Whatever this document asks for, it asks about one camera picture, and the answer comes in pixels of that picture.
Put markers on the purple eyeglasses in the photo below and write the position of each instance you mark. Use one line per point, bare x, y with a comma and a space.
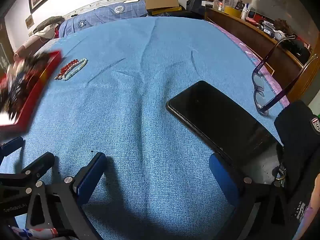
281, 93

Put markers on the white spray bottle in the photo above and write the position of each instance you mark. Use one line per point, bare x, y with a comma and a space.
253, 2

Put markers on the flat gold box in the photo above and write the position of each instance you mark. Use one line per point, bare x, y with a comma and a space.
166, 10

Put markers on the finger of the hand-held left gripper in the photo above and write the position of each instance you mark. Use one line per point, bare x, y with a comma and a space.
40, 162
12, 143

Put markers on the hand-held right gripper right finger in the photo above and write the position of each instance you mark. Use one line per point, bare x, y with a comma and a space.
220, 177

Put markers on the blue bed blanket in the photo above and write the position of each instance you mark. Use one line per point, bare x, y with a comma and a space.
150, 80

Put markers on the wooden side cabinet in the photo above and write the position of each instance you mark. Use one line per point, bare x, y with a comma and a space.
250, 37

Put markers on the pile of folded clothes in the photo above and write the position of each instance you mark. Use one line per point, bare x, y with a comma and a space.
47, 25

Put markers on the brown cardboard box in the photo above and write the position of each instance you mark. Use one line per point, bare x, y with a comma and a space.
162, 2

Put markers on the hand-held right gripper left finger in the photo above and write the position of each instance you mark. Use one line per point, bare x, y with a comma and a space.
91, 173

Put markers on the small wall plaque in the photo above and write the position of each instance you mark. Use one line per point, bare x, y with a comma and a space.
29, 21

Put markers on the red and white tray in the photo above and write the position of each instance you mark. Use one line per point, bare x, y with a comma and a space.
37, 90

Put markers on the black garment with patch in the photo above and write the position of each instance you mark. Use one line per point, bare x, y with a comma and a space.
300, 142

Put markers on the black smartphone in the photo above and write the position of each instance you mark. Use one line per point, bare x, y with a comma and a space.
220, 115

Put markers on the black bag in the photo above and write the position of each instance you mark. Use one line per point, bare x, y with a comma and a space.
196, 2

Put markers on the small white bottle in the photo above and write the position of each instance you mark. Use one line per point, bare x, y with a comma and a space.
244, 12

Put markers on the colourful printed cloth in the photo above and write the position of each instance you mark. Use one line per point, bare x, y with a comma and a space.
27, 232

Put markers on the clear plastic pitcher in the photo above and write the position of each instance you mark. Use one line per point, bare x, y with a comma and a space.
228, 0

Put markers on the blue plaid pillow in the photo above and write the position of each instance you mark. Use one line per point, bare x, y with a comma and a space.
82, 25
120, 8

